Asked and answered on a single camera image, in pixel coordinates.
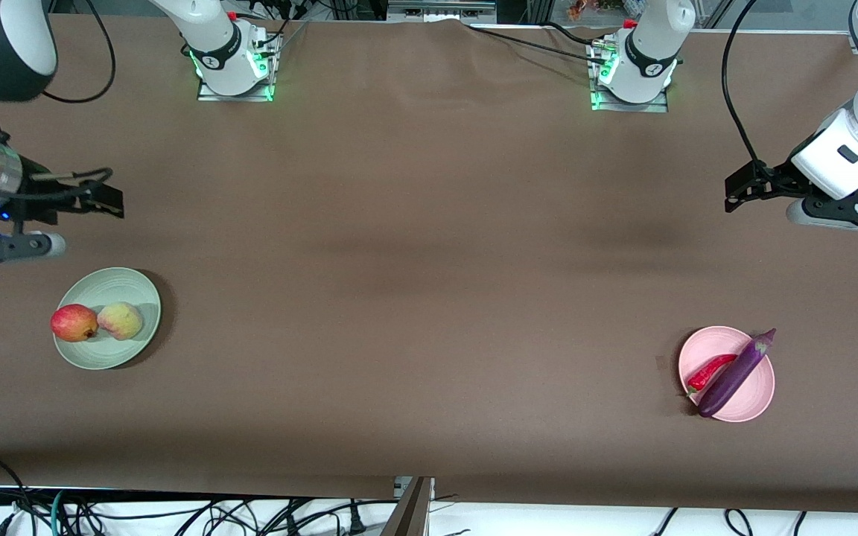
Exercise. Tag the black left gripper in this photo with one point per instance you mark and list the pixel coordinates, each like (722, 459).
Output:
(777, 181)

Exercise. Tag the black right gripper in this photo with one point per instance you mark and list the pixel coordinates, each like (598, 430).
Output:
(43, 195)

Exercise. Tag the yellow pink peach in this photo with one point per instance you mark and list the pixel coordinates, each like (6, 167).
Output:
(122, 321)

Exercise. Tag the red chili pepper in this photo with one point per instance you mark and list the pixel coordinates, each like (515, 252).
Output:
(708, 370)

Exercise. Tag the purple eggplant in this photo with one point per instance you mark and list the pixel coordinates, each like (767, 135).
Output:
(731, 380)

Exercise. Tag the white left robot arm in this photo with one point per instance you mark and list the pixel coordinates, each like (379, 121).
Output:
(656, 45)

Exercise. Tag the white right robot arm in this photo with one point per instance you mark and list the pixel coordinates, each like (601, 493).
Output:
(209, 30)

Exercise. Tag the green round plate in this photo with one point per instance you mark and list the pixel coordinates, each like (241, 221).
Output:
(116, 283)

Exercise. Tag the pink round plate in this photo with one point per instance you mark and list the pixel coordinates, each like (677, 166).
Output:
(753, 394)

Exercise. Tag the orange background object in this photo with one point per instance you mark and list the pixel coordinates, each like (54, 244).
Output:
(579, 9)

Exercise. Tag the brown table cover sheet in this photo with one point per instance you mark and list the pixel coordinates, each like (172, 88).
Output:
(399, 186)

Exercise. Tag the aluminium profile beam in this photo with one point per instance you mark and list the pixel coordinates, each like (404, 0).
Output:
(412, 514)

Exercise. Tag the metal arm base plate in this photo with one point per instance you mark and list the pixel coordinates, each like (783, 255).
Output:
(261, 93)
(608, 104)

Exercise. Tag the grey network switch box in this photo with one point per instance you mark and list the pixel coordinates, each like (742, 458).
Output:
(440, 9)

